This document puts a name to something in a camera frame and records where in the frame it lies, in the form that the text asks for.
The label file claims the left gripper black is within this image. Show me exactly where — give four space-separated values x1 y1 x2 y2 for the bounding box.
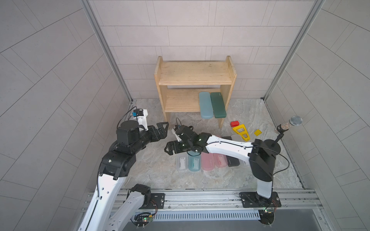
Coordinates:
129 121 169 153

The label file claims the frosted white pencil case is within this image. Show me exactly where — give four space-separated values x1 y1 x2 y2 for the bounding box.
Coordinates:
175 153 188 171

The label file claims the light teal pencil case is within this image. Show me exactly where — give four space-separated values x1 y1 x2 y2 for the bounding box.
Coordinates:
187 151 201 172
199 91 214 119

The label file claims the pink pencil case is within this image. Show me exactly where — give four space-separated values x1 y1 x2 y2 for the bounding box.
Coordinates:
201 152 215 171
214 154 228 168

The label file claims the dark green pencil case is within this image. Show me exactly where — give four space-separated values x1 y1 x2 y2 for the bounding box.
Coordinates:
210 92 226 118

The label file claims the black pencil case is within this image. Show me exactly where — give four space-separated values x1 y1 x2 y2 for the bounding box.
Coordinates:
226 156 240 167

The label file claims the clear white pencil case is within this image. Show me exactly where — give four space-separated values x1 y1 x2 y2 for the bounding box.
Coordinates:
231 134 244 142

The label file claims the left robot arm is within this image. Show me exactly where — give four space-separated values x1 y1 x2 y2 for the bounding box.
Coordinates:
79 116 169 231

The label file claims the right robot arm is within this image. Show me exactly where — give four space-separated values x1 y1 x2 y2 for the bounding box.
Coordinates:
164 125 285 209

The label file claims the wooden two-tier shelf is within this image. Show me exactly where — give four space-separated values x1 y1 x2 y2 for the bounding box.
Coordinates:
154 56 237 122

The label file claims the red rectangular block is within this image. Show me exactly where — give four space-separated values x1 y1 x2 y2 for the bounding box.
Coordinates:
230 121 240 128

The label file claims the small yellow block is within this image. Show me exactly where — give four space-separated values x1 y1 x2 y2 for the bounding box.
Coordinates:
254 130 262 136

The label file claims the silver microphone on stand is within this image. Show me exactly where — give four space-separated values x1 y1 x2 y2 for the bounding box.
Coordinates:
264 116 303 155

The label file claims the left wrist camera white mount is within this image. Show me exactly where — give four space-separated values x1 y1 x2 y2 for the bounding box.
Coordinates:
133 108 148 131

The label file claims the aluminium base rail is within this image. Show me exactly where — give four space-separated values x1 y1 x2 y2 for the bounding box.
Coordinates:
76 188 326 223

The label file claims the yellow frame block with hole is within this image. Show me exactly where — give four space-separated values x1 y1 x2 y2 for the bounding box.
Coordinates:
232 124 250 142

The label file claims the left circuit board with wires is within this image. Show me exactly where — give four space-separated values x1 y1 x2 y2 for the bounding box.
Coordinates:
130 212 155 229

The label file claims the circuit board with wires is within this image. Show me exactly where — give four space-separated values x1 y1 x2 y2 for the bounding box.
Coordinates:
258 207 276 226
130 212 155 229

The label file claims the right circuit board with wires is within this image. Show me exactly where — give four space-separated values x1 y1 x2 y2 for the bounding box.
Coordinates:
258 207 276 226

